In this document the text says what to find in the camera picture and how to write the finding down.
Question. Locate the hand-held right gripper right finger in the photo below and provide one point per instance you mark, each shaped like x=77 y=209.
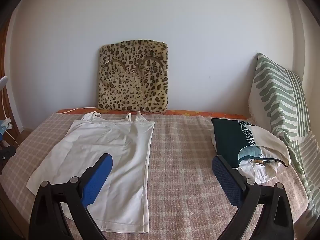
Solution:
x=225 y=180

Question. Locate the green striped pillow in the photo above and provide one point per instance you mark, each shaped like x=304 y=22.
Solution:
x=277 y=92

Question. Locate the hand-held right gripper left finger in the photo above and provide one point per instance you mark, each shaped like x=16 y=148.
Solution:
x=97 y=180

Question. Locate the white crumpled garment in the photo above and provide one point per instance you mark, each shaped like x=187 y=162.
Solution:
x=260 y=175

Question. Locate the leopard print cushion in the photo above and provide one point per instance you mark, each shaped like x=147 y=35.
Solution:
x=132 y=80

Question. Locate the white camisole top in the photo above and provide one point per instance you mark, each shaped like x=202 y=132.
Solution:
x=120 y=150

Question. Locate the plaid blanket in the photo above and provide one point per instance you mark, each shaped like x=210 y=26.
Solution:
x=180 y=167

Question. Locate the orange floral bed sheet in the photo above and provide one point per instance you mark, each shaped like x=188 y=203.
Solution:
x=185 y=112

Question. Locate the black device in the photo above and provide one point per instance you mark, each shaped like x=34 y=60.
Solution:
x=7 y=157

